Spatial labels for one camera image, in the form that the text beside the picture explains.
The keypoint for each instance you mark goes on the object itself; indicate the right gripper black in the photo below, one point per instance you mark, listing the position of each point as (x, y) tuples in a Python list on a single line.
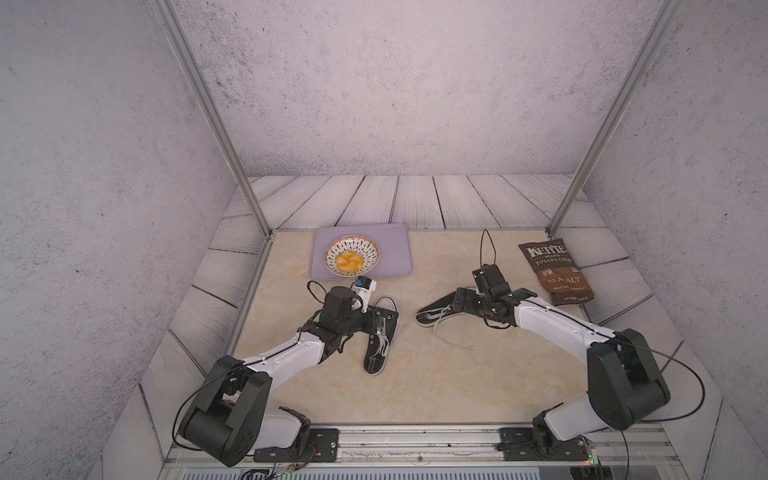
[(469, 294)]

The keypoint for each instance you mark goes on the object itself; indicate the lavender tray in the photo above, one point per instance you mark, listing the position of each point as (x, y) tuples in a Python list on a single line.
[(394, 254)]

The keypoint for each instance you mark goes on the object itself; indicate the right aluminium frame post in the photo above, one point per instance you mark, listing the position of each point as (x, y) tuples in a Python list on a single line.
[(640, 65)]

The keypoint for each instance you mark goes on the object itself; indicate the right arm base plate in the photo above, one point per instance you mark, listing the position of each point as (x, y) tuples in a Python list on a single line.
[(538, 442)]

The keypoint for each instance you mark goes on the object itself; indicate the aluminium front rail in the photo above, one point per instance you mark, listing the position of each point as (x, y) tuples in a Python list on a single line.
[(448, 451)]

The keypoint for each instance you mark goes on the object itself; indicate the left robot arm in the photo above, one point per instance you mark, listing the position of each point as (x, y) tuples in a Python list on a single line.
[(228, 416)]

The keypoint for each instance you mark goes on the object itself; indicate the black canvas sneaker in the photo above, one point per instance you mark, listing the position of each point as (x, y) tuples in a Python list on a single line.
[(380, 342), (434, 314)]

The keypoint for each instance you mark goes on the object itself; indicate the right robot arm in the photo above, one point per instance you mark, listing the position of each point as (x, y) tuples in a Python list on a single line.
[(624, 384)]

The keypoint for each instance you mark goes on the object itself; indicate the patterned ceramic bowl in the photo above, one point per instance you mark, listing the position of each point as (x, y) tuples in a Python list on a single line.
[(362, 245)]

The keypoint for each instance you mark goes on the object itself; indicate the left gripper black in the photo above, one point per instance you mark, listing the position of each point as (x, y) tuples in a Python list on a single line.
[(370, 327)]

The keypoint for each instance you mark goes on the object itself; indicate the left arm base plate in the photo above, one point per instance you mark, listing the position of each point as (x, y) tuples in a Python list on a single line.
[(318, 445)]

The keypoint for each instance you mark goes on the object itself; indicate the left aluminium frame post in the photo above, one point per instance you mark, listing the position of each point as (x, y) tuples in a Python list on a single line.
[(189, 66)]

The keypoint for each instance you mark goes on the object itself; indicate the yellow bread roll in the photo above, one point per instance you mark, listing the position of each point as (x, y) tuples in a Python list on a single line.
[(349, 262)]

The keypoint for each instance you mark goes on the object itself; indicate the aluminium frame post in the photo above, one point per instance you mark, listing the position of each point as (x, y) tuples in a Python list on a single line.
[(640, 65), (189, 66)]

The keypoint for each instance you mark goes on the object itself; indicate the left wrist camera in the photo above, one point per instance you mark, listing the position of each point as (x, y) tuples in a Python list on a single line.
[(363, 287)]

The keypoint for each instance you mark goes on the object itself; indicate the brown potato chips bag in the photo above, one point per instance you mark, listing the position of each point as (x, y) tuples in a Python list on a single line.
[(557, 272)]

